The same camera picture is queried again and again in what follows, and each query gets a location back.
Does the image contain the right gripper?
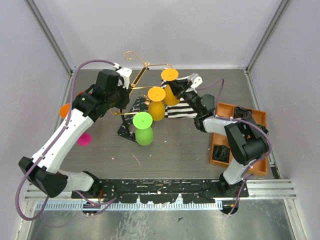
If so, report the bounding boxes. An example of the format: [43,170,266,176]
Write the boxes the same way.
[167,77,202,115]

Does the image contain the yellow wine glass cluster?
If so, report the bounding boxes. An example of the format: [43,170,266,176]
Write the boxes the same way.
[160,68,181,106]

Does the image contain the gold wine glass rack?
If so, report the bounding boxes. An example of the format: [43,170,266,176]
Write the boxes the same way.
[110,51,174,143]

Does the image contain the green plastic wine glass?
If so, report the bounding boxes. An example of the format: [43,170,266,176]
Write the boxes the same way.
[132,112,154,146]

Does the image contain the pink plastic wine glass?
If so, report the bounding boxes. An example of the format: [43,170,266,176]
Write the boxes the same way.
[77,132,92,147]

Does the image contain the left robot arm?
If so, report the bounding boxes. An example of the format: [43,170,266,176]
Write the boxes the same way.
[18,67,132,198]

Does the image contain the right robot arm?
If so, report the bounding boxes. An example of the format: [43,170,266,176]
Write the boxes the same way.
[168,79,272,197]

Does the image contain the orange plastic wine glass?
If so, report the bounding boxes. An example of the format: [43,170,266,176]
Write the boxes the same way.
[59,103,70,119]

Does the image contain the black white striped cloth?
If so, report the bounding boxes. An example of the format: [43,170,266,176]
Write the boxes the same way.
[161,79,197,119]

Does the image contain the rolled dark sock top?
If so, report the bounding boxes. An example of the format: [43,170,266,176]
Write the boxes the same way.
[233,106,253,119]

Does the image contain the rolled dark sock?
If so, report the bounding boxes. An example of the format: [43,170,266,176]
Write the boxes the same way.
[212,145,230,163]
[233,106,253,119]

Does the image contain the rolled dark sock bottom left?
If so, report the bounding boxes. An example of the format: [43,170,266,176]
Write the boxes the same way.
[212,145,230,163]

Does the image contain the orange wooden compartment tray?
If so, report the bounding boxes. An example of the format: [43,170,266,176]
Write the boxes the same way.
[208,102,269,176]

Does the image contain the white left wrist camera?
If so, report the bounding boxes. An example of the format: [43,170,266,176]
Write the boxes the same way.
[113,63,133,90]

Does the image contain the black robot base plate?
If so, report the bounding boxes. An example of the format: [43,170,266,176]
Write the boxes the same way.
[81,179,249,204]

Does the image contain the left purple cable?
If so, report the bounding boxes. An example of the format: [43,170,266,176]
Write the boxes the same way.
[14,59,121,221]

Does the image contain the aluminium frame rail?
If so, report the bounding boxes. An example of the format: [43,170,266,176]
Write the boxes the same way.
[20,178,297,218]

